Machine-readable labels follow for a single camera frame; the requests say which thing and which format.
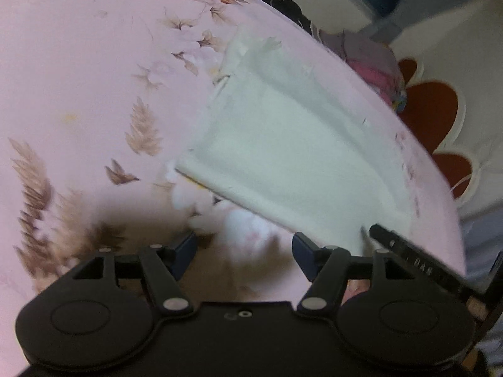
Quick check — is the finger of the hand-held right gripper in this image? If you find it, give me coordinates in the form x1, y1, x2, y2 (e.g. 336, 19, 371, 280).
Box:
369, 223, 471, 296

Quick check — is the pile of dark clothes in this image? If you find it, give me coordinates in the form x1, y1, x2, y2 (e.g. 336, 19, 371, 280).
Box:
220, 0, 316, 34

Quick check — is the red and white headboard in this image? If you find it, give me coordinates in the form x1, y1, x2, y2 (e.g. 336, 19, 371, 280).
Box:
396, 57, 487, 205

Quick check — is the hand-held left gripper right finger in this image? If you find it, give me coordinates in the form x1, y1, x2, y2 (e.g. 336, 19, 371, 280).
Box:
293, 232, 418, 317

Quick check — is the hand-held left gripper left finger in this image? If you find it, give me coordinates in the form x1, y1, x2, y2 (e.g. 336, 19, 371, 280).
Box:
73, 231, 197, 315

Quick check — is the white knit sweater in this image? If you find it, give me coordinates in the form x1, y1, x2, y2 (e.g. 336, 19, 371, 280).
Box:
175, 24, 418, 258

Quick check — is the stack of folded clothes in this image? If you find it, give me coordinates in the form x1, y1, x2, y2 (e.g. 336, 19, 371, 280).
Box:
318, 30, 408, 115

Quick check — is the grey-blue window curtain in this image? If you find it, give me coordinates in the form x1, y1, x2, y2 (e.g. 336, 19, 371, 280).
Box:
361, 0, 503, 54

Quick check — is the pink floral bed sheet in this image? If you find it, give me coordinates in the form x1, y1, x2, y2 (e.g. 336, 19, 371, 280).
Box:
0, 0, 467, 323

